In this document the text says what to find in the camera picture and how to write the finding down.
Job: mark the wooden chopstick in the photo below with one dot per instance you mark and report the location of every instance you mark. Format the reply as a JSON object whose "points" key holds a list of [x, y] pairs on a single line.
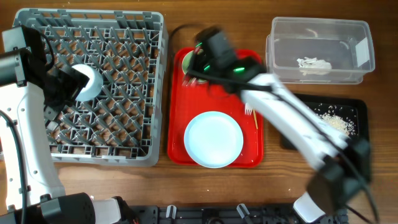
{"points": [[255, 118]]}

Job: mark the grey dishwasher rack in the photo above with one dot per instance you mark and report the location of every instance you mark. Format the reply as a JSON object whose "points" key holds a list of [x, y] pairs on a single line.
{"points": [[122, 125]]}

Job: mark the light green bowl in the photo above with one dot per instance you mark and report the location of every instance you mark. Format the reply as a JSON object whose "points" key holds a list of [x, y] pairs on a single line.
{"points": [[185, 65]]}

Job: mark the light blue bowl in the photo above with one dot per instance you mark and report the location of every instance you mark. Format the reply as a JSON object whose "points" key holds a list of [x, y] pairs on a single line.
{"points": [[94, 85]]}

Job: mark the red snack wrapper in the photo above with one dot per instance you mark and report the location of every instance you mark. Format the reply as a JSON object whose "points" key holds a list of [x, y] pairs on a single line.
{"points": [[189, 81]]}

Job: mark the red serving tray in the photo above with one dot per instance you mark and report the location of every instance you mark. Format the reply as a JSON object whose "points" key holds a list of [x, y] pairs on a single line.
{"points": [[189, 101]]}

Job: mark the white plastic fork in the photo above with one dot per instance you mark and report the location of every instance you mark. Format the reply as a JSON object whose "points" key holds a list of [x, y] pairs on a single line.
{"points": [[247, 109]]}

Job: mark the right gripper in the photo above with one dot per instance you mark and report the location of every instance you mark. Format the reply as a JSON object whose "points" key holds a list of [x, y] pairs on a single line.
{"points": [[198, 58]]}

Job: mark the black waste tray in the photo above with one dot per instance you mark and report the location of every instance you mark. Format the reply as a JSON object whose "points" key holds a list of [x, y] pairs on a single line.
{"points": [[352, 108]]}

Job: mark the clear plastic bin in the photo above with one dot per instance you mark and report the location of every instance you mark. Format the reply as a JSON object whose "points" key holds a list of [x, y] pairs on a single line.
{"points": [[346, 44]]}

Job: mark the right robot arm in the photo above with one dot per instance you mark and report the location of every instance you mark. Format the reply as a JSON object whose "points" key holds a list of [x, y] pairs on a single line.
{"points": [[342, 164]]}

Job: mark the rice food scraps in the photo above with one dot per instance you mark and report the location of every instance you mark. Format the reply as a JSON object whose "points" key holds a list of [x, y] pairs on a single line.
{"points": [[344, 124]]}

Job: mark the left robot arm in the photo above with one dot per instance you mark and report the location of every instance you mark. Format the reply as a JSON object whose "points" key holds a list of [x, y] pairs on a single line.
{"points": [[33, 93]]}

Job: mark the white napkin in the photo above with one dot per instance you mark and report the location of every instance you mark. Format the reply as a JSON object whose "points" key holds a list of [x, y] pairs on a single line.
{"points": [[313, 66]]}

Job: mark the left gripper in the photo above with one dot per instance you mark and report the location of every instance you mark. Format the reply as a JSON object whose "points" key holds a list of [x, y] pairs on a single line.
{"points": [[76, 81]]}

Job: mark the light blue plate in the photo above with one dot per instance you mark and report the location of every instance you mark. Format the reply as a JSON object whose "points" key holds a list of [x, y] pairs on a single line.
{"points": [[213, 139]]}

